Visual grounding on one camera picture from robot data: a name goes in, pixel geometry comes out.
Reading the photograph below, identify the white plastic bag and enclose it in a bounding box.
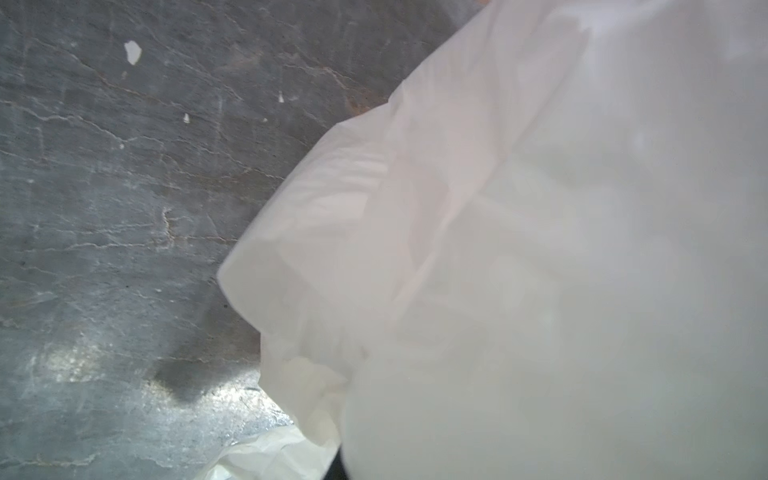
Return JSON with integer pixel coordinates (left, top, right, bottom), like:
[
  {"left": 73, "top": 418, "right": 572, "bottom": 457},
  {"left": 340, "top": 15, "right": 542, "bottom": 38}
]
[{"left": 203, "top": 1, "right": 767, "bottom": 479}]

